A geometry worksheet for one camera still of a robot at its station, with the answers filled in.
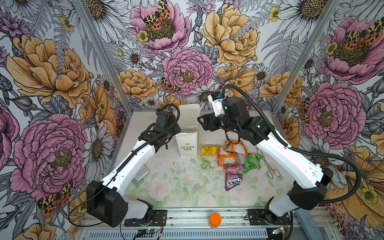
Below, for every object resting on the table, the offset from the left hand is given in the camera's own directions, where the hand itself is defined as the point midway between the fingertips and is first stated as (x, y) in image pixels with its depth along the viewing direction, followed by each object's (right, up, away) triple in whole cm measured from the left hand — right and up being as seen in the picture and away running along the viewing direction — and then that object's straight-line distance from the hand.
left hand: (176, 130), depth 81 cm
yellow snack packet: (+18, -12, +8) cm, 23 cm away
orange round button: (+19, -39, -14) cm, 46 cm away
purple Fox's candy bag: (+31, -24, +2) cm, 39 cm away
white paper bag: (+6, -4, -2) cm, 7 cm away
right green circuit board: (+49, -47, -9) cm, 69 cm away
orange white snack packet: (+28, -17, +10) cm, 34 cm away
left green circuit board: (-11, -47, -9) cm, 49 cm away
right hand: (+14, +4, -14) cm, 20 cm away
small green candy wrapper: (+16, -20, +8) cm, 27 cm away
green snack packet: (+42, -18, +5) cm, 46 cm away
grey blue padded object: (+63, -45, -11) cm, 78 cm away
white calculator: (-20, -25, +8) cm, 33 cm away
